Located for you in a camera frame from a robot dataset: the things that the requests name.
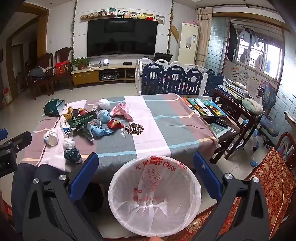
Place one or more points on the green ivy garland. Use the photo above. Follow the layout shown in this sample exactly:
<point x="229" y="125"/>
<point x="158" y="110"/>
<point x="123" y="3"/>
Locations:
<point x="170" y="27"/>
<point x="74" y="30"/>

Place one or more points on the red patterned cushioned chair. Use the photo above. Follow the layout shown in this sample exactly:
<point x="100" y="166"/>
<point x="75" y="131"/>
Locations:
<point x="270" y="176"/>

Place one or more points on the red snack wrapper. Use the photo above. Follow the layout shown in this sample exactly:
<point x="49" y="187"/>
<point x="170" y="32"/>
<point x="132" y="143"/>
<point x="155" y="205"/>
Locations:
<point x="115" y="124"/>

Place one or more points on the black monitor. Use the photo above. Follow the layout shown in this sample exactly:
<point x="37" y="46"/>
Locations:
<point x="163" y="57"/>

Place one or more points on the dark bag on chair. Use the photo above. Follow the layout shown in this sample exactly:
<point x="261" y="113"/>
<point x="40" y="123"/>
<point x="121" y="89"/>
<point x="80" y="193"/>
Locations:
<point x="36" y="72"/>

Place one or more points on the red packet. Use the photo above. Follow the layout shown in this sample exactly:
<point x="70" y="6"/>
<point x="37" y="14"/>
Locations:
<point x="82" y="112"/>

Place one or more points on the yellow brown snack wrapper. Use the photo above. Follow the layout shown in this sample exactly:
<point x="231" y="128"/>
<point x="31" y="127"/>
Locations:
<point x="72" y="113"/>

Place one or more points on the stack of books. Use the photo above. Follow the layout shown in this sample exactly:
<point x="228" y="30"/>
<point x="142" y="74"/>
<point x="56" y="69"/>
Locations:
<point x="232" y="89"/>

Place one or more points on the pink plastic bag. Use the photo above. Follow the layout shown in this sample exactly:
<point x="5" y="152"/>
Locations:
<point x="121" y="111"/>

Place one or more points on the crumpled dark green bag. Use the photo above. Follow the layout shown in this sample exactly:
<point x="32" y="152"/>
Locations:
<point x="72" y="154"/>

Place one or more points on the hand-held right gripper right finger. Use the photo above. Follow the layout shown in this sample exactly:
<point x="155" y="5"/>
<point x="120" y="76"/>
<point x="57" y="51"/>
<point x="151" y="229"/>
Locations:
<point x="205" y="176"/>

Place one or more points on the window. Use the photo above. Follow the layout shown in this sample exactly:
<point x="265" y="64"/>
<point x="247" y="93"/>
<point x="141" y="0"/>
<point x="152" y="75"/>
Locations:
<point x="261" y="56"/>

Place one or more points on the plaid tablecloth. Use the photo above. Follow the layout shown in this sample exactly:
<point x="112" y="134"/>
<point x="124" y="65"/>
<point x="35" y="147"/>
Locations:
<point x="152" y="129"/>

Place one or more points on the crumpled white tissue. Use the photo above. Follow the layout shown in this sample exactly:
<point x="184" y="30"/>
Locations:
<point x="69" y="143"/>

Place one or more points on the white paper cup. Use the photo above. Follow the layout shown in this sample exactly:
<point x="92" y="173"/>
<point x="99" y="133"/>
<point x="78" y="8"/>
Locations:
<point x="51" y="137"/>

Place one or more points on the small white desk gadget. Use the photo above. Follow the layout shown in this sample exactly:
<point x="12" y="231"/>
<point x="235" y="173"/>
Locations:
<point x="106" y="62"/>

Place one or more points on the black stereo unit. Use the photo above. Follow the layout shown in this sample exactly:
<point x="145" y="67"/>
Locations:
<point x="109" y="75"/>

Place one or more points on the dark hanging garment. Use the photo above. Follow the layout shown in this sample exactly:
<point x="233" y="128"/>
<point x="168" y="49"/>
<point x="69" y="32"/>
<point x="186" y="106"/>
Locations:
<point x="232" y="42"/>

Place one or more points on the dark green paper bag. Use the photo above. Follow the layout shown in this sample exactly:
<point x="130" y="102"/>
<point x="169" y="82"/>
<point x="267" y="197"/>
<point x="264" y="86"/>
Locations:
<point x="53" y="107"/>

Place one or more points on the red gift box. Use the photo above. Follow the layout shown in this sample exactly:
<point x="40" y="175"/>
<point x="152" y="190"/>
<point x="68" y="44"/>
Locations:
<point x="62" y="68"/>

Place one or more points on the white remote control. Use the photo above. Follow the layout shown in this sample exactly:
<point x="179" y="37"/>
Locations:
<point x="203" y="106"/>

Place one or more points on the white plastic bag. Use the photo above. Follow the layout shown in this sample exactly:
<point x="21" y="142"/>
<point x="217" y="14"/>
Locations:
<point x="103" y="104"/>
<point x="152" y="208"/>

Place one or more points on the dark wooden side table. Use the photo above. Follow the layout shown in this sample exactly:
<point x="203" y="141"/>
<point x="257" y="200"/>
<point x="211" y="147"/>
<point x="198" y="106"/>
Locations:
<point x="233" y="109"/>

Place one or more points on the white refrigerator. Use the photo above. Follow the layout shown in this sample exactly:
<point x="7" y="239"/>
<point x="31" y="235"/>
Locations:
<point x="187" y="44"/>

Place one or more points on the light blue crumpled bag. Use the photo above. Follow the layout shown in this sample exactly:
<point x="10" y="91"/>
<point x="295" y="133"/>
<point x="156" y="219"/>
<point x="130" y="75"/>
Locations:
<point x="101" y="132"/>

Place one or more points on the large black television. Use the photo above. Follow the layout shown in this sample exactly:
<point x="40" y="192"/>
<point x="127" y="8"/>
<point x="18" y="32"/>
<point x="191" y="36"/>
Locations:
<point x="122" y="37"/>

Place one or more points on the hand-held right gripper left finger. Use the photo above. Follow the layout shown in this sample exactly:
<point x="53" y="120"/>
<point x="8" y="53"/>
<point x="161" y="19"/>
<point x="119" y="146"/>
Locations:
<point x="84" y="172"/>

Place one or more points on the blue hanging shirt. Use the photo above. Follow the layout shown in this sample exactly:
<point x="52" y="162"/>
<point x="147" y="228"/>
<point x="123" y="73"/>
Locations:
<point x="248" y="36"/>

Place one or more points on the clear crumpled plastic wrapper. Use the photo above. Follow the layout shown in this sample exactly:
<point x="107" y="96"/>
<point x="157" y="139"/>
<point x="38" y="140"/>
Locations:
<point x="87" y="131"/>

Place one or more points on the dark wooden chair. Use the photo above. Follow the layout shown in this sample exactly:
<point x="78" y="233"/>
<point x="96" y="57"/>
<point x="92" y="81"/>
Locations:
<point x="40" y="76"/>
<point x="63" y="64"/>

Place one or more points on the white and blue box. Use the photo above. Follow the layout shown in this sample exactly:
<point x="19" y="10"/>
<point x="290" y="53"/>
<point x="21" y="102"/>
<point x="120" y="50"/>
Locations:
<point x="65" y="130"/>

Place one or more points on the row of colourful picture books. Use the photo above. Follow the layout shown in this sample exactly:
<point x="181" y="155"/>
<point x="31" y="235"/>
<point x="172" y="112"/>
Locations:
<point x="219" y="111"/>

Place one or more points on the row of small plush toys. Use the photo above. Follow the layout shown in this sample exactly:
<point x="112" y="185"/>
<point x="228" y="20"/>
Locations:
<point x="140" y="16"/>

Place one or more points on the yellow wooden TV cabinet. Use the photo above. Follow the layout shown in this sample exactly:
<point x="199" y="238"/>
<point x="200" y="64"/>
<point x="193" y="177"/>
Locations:
<point x="92" y="75"/>

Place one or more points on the blue plastic bag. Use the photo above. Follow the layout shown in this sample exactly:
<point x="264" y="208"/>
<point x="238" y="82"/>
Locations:
<point x="104" y="115"/>

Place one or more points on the grey green cushion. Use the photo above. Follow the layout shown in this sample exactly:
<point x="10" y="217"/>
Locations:
<point x="252" y="106"/>

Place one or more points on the panda plush toy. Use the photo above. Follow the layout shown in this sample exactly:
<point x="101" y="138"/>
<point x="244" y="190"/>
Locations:
<point x="120" y="13"/>

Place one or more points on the blue child chair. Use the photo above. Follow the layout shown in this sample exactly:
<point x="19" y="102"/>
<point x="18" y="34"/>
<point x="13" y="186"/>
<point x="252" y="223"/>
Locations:
<point x="269" y="120"/>

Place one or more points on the blue floor toy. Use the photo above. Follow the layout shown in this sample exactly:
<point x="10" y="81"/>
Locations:
<point x="254" y="163"/>

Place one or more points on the wall chart posters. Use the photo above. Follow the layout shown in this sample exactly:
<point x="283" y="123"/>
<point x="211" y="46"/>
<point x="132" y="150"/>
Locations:
<point x="242" y="78"/>

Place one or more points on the potted green plant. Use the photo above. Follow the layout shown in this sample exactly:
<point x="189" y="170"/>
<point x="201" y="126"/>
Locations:
<point x="81" y="62"/>

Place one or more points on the beige curtain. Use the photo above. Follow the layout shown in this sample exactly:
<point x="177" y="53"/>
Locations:
<point x="204" y="34"/>

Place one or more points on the navy and white playpen fence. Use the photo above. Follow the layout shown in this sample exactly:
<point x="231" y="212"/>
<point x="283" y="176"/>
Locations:
<point x="175" y="77"/>

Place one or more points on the small black set-top box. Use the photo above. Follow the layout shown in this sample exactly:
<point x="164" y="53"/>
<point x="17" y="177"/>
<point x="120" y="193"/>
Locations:
<point x="128" y="63"/>

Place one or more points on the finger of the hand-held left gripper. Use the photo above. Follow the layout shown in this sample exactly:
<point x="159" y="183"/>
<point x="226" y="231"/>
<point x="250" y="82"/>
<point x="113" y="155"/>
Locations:
<point x="18" y="141"/>
<point x="2" y="134"/>

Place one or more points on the long green carton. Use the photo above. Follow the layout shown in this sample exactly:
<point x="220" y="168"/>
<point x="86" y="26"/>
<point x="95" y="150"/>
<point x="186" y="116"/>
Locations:
<point x="81" y="119"/>

